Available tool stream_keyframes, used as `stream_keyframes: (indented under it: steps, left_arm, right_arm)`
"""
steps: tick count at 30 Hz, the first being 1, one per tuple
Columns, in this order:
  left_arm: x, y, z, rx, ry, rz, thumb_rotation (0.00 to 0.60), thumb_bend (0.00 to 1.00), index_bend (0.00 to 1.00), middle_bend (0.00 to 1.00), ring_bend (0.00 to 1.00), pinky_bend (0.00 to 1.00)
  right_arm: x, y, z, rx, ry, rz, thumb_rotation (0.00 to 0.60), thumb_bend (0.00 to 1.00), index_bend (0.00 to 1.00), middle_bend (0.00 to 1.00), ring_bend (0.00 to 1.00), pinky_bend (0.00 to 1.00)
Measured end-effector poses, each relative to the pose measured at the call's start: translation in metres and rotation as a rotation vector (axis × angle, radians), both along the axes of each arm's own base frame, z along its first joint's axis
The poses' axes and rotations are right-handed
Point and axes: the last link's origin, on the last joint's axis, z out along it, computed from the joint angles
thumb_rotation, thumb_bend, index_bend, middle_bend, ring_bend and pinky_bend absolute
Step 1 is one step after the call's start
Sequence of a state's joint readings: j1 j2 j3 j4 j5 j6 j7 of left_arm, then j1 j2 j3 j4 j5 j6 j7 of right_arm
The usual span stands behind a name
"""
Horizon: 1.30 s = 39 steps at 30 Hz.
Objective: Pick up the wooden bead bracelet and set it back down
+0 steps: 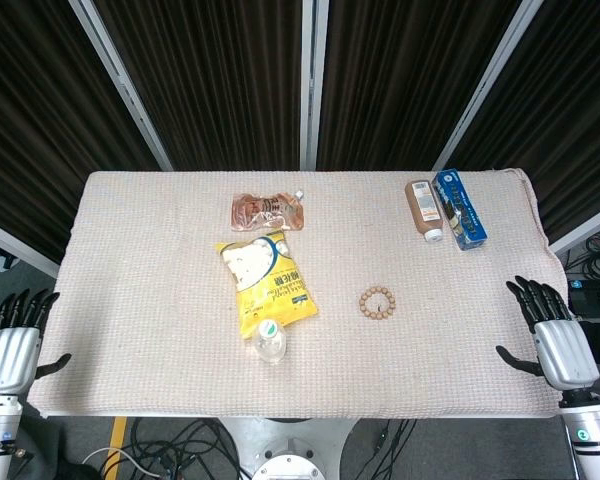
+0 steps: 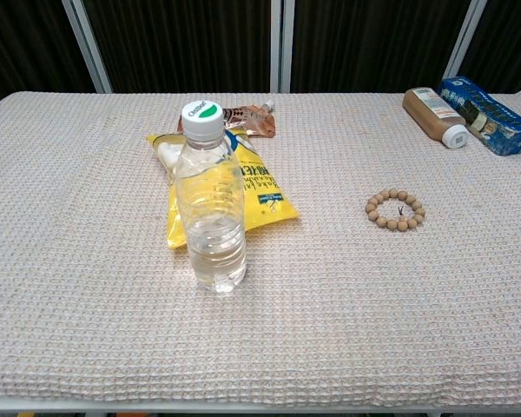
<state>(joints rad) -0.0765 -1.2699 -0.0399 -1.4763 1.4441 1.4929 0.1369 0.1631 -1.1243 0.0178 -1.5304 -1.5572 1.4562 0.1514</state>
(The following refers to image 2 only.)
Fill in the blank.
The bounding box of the wooden bead bracelet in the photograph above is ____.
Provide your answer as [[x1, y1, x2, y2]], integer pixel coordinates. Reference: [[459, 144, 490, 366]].
[[365, 188, 426, 233]]

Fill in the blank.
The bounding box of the yellow snack bag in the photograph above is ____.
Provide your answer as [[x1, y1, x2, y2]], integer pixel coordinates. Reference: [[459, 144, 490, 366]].
[[146, 127, 301, 251]]

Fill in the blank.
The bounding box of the clear plastic water bottle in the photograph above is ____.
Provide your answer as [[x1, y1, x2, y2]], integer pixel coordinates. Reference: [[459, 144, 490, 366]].
[[174, 100, 247, 295]]

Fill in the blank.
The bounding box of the brown spouted drink pouch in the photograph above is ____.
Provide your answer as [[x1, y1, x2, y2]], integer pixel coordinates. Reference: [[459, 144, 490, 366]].
[[176, 99, 277, 139]]

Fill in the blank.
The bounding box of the beige waffle-weave tablecloth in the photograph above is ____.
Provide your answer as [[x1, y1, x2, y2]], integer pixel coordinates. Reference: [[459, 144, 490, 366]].
[[0, 90, 521, 409]]

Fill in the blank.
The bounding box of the black curtain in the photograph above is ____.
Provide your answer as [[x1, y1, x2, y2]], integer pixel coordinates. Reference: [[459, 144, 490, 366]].
[[0, 0, 521, 116]]

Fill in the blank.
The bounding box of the brown bottle with white cap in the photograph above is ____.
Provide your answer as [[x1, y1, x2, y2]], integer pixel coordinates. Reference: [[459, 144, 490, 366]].
[[401, 86, 468, 150]]

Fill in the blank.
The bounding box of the blue cardboard box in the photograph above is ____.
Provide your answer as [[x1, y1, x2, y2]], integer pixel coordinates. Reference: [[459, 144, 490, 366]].
[[437, 76, 521, 157]]

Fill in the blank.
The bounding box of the grey metal frame post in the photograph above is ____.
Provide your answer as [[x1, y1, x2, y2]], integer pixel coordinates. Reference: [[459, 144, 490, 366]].
[[61, 0, 114, 95], [442, 0, 489, 81], [269, 0, 296, 94]]

